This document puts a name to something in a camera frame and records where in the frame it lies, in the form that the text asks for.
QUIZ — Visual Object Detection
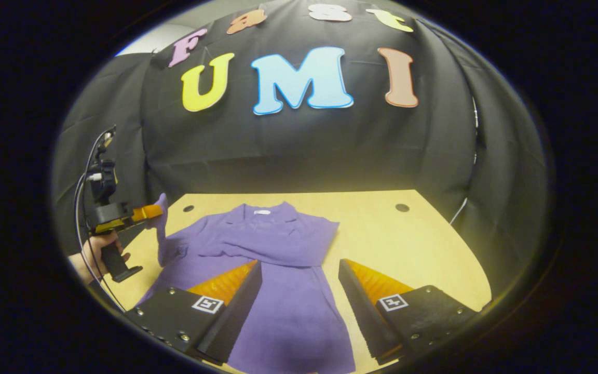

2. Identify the black backdrop cloth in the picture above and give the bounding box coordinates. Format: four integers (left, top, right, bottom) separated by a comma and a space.
52, 0, 549, 291

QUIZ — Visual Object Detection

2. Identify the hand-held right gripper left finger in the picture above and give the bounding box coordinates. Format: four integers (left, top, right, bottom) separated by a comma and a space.
125, 259, 264, 365

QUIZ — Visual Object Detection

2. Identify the purple button-up garment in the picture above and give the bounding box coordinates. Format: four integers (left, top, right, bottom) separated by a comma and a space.
138, 193, 357, 374

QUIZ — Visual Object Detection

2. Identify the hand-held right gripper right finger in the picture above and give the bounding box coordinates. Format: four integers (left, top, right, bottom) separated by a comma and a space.
337, 258, 482, 365

